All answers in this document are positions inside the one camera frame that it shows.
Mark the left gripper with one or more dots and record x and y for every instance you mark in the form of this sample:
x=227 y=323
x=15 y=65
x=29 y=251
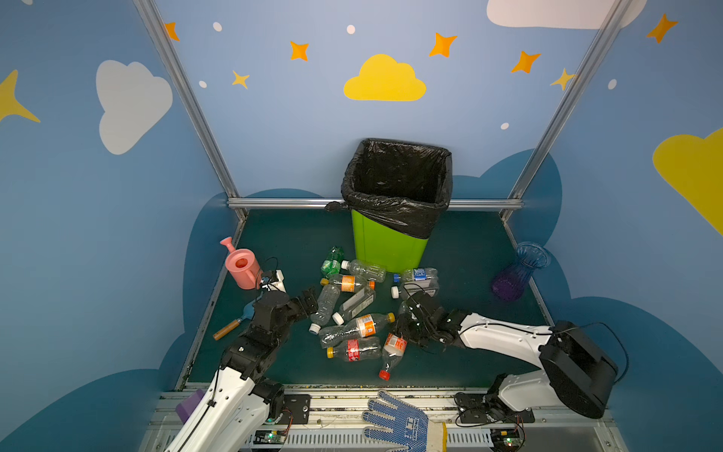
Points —
x=297 y=305

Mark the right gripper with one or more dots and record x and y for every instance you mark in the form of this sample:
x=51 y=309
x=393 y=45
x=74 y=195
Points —
x=418 y=315

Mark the clear bottle grey label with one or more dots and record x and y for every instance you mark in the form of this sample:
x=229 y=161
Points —
x=406 y=290

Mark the tall bottle red cap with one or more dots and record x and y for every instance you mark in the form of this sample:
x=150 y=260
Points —
x=392 y=354

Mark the crushed green bottle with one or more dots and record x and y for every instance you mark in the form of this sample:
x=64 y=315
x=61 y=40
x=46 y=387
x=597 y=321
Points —
x=332 y=264

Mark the Coke bottle yellow cap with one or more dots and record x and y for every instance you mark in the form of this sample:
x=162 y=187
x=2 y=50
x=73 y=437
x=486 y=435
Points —
x=356 y=350

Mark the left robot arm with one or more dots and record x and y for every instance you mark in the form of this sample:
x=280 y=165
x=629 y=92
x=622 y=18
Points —
x=240 y=399

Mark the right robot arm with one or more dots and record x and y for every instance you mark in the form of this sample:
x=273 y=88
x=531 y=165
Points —
x=571 y=370

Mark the green bin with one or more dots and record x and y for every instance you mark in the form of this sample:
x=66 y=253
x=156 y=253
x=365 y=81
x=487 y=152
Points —
x=382 y=246

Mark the black bin liner bag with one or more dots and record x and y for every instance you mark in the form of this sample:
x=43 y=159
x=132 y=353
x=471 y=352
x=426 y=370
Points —
x=404 y=186

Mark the orange label bottle orange cap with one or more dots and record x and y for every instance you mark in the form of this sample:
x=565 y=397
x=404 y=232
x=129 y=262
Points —
x=348 y=283

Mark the clear bottle blue label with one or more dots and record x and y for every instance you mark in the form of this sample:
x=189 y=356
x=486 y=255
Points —
x=416 y=275

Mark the clear bottle orange label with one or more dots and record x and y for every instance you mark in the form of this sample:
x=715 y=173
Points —
x=357 y=328

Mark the blue garden fork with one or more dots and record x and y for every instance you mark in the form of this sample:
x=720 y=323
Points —
x=247 y=314

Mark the clear bottle white cap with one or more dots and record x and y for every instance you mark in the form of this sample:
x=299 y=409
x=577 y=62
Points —
x=365 y=270

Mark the pink watering can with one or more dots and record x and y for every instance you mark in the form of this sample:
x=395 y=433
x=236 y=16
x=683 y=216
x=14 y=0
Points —
x=242 y=265

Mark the purple ribbed vase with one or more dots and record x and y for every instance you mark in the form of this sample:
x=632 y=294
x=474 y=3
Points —
x=510 y=283

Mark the blue dotted work glove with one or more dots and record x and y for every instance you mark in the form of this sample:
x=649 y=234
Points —
x=402 y=426

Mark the purple toy shovel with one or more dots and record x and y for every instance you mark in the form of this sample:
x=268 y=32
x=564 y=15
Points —
x=186 y=408

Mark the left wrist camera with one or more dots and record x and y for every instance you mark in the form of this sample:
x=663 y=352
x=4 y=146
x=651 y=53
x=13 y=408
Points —
x=272 y=280

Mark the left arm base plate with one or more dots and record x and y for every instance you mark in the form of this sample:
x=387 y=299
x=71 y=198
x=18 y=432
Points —
x=293 y=408

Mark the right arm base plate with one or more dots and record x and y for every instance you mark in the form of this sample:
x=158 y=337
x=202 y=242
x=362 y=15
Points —
x=478 y=409

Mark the aluminium back rail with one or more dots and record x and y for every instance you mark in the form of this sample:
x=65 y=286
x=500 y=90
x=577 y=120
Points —
x=282 y=202

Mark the left aluminium post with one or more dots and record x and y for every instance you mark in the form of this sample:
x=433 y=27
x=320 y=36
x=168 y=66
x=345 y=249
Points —
x=152 y=20

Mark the aluminium post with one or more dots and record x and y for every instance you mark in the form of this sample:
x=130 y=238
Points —
x=152 y=20
x=600 y=46

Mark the right aluminium post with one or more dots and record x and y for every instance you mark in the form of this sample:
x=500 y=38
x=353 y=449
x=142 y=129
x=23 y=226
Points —
x=600 y=46

